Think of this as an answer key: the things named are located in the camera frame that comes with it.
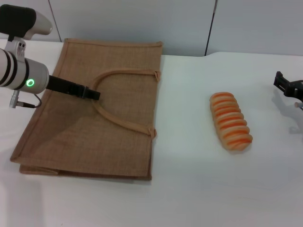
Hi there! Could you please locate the orange striped bread loaf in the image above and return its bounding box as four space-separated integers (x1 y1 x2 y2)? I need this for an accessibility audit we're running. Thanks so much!
209 91 253 151

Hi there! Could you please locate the brown jute handbag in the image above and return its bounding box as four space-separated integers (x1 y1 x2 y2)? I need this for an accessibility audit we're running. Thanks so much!
10 37 163 182

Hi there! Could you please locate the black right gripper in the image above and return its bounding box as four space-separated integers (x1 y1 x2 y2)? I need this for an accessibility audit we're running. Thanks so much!
273 70 303 98

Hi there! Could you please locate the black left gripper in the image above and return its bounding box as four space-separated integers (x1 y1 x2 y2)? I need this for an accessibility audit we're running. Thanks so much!
45 75 101 102

